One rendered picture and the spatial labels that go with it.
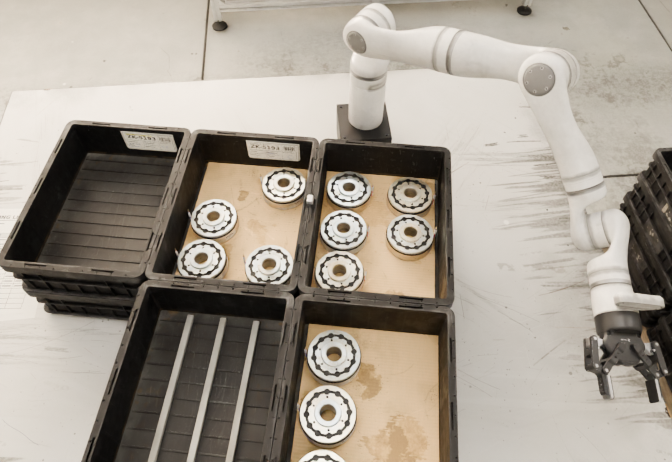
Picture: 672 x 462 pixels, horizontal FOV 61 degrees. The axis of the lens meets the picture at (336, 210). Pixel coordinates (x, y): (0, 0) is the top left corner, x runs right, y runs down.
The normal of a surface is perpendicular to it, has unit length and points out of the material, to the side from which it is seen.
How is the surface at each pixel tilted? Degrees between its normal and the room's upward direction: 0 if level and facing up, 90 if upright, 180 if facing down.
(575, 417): 0
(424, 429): 0
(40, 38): 0
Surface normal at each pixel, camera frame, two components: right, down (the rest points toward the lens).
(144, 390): 0.00, -0.58
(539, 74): -0.62, 0.26
